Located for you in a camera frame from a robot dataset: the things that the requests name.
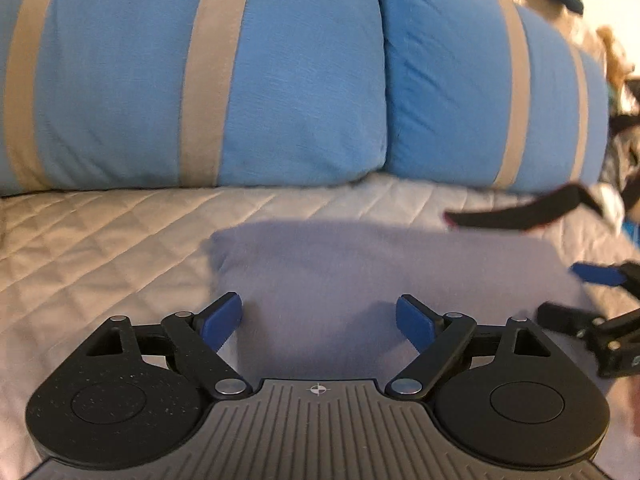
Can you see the brown teddy bear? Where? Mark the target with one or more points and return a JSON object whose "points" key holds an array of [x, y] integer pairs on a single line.
{"points": [[617, 57]]}

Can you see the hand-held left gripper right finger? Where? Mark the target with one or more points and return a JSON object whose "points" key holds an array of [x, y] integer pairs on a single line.
{"points": [[415, 320]]}

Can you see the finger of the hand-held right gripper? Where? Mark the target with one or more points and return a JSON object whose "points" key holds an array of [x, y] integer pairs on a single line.
{"points": [[597, 274], [565, 317]]}

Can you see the blue pillow with grey stripes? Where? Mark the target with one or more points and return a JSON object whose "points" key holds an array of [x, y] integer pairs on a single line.
{"points": [[450, 85], [125, 75]]}

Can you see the grey quilted bedspread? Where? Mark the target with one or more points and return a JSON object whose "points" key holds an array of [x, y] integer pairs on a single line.
{"points": [[100, 240]]}

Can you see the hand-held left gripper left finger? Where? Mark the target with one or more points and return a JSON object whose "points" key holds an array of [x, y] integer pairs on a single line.
{"points": [[220, 317]]}

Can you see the blue-grey fleece pants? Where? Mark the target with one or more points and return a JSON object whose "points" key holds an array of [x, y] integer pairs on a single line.
{"points": [[325, 270]]}

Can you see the white sock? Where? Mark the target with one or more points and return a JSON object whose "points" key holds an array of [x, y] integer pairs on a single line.
{"points": [[607, 202]]}

